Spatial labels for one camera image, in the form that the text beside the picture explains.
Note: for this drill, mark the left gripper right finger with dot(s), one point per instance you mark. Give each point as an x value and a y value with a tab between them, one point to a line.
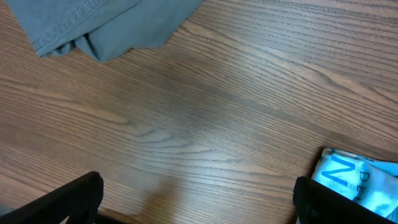
317	204

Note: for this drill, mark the light blue printed t-shirt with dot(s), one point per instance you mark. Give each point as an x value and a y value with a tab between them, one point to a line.
364	180

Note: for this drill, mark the folded grey garment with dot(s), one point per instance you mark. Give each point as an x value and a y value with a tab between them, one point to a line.
103	29

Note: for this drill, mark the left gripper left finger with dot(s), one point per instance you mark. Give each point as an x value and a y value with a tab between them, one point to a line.
76	202

